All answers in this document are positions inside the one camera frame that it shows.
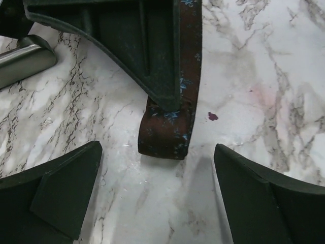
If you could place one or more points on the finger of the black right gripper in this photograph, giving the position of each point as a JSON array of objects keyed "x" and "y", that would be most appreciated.
[{"x": 142, "y": 37}]

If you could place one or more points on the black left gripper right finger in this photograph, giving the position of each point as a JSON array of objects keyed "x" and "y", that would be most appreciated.
[{"x": 265, "y": 206}]

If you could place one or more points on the dark brown blue floral tie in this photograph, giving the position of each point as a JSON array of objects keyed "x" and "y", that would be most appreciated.
[{"x": 167, "y": 135}]

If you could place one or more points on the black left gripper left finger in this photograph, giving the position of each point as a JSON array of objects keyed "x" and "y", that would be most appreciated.
[{"x": 48, "y": 203}]

